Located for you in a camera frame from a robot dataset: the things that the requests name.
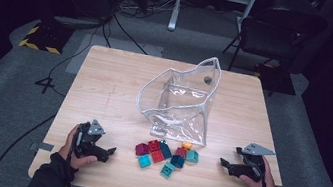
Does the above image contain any pale teal toy block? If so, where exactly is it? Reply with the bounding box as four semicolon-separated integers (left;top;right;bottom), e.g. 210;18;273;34
184;148;201;164

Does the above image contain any orange toy block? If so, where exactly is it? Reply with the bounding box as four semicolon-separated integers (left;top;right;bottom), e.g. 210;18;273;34
180;141;194;151

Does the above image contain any cyan toy block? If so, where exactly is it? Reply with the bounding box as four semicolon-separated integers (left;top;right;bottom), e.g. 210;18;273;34
137;153;153;170

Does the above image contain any person's left hand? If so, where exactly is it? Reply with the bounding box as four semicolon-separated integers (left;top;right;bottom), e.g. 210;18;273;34
56;121;103;173

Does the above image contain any thick black floor cable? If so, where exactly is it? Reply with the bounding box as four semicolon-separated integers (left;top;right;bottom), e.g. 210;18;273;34
0;105;58;187

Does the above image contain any grey tape strip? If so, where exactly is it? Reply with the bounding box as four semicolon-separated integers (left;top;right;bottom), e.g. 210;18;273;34
29;140;55;154

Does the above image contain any clear plastic bag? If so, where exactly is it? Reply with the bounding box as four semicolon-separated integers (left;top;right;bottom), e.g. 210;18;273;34
129;45;225;149

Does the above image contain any black chair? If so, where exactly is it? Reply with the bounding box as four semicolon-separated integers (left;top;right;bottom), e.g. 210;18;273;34
219;0;331;85

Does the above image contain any left hand-held gripper cable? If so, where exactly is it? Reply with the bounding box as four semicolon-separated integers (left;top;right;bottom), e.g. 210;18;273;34
62;124;85;187

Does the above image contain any thin black floor cable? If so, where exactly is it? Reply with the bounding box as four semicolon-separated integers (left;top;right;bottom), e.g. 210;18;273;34
44;19;100;101

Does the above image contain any bundle of floor cables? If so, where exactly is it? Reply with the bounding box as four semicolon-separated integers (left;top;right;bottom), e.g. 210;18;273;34
114;0;183;26

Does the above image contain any red toy block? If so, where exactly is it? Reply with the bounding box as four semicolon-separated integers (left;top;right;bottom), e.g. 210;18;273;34
146;138;163;153
150;149;166;165

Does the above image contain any teal studded toy block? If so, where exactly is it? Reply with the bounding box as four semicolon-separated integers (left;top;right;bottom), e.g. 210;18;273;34
159;161;178;180

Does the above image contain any small dark blue toy block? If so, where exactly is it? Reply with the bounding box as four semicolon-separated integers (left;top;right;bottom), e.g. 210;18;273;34
169;154;186;170

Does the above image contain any person's right hand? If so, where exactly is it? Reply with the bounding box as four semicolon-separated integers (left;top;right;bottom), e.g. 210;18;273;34
237;152;280;187

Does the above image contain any black yellow striped base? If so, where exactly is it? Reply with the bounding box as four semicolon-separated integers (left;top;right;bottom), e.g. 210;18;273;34
18;18;76;57

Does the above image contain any dark base with yellow mark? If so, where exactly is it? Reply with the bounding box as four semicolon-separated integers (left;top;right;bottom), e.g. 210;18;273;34
251;60;300;97

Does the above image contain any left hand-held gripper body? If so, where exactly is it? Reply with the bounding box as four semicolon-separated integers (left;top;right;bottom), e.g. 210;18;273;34
71;116;108;162

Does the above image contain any crimson toy block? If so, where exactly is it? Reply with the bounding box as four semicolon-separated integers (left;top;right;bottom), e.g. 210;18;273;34
174;146;188;159

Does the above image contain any maroon toy block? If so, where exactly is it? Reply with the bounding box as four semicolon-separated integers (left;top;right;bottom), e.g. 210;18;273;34
133;141;151;159

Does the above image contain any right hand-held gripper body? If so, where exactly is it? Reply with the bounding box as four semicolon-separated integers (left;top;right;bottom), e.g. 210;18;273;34
231;140;277;185

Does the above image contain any long dark blue toy block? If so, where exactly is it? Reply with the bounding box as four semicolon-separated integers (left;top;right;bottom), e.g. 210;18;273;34
157;139;175;160

